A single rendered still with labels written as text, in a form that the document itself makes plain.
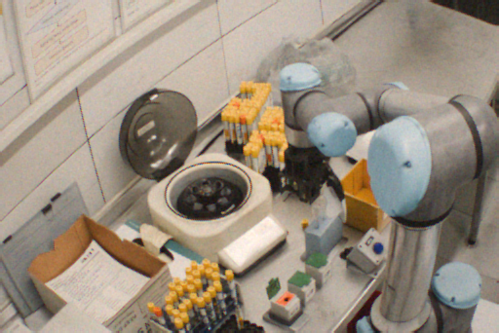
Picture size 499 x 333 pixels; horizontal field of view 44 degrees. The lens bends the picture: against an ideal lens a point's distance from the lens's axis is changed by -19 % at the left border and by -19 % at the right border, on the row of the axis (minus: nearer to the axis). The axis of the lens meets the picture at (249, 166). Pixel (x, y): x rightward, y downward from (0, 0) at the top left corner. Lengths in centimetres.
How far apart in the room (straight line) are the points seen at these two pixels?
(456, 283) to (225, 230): 62
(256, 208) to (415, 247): 72
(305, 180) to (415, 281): 46
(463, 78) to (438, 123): 142
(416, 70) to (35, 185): 131
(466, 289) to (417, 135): 44
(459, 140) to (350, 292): 76
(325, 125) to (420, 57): 121
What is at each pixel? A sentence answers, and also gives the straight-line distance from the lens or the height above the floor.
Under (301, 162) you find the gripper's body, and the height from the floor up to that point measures 119.
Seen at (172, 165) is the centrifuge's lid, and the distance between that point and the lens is 178.
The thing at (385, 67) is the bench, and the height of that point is 87.
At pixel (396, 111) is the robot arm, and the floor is 139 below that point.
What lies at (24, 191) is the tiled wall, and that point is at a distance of 158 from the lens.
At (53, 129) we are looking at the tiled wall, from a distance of 159.
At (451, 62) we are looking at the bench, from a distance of 239.
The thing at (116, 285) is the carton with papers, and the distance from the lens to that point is 159.
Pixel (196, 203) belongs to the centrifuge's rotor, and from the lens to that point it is 167.
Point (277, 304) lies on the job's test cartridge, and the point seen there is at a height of 95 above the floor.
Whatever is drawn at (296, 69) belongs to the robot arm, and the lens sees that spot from 132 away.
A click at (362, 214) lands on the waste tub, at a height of 93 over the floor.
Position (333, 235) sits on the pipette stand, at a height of 93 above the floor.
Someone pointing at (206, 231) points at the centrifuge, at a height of 99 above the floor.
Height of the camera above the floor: 207
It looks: 39 degrees down
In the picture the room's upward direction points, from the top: 8 degrees counter-clockwise
